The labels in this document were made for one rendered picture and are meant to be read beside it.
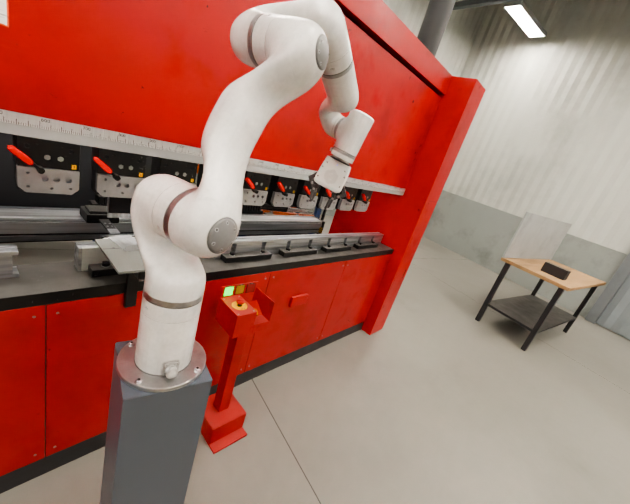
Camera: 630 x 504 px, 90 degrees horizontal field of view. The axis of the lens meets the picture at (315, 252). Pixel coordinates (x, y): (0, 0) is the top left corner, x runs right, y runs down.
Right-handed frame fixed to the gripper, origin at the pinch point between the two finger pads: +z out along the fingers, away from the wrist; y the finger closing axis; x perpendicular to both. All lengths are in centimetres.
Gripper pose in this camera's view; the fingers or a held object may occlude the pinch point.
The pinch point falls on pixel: (320, 200)
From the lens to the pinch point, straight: 113.2
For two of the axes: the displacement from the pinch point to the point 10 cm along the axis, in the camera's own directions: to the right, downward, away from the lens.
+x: 2.2, -2.4, 9.4
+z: -4.4, 8.4, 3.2
